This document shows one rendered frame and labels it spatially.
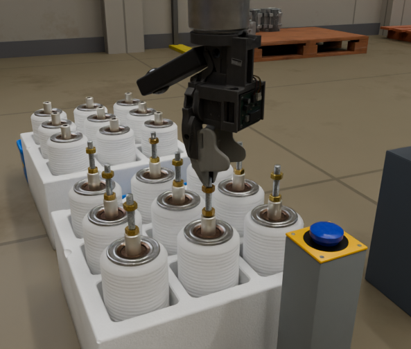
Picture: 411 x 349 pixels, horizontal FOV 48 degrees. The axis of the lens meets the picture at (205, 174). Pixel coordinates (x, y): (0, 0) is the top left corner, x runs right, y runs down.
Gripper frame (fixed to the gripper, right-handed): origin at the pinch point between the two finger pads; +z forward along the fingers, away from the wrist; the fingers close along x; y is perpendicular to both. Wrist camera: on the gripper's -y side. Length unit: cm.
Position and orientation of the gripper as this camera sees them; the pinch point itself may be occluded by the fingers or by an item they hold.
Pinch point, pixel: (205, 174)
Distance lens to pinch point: 66.8
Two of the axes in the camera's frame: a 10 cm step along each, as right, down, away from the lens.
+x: 5.7, -3.3, 7.5
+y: 8.2, 2.3, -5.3
